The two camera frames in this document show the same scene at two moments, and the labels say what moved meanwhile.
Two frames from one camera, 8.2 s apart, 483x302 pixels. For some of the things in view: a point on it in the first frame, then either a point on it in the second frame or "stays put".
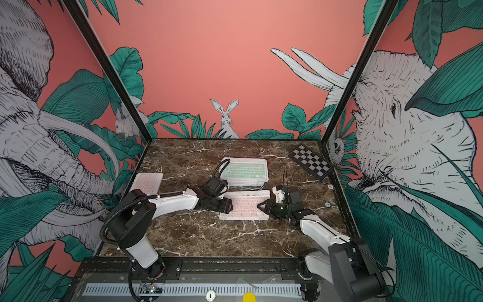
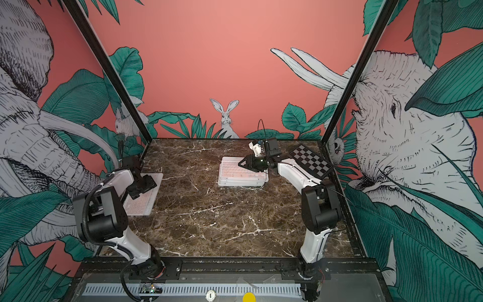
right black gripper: [271, 207] -> [253, 163]
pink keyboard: [245, 204] -> [230, 173]
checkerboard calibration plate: [309, 161] stays put
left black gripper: [227, 206] -> [150, 183]
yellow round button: [249, 297] stays put
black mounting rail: [121, 269] stays put
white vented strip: [194, 289] stays put
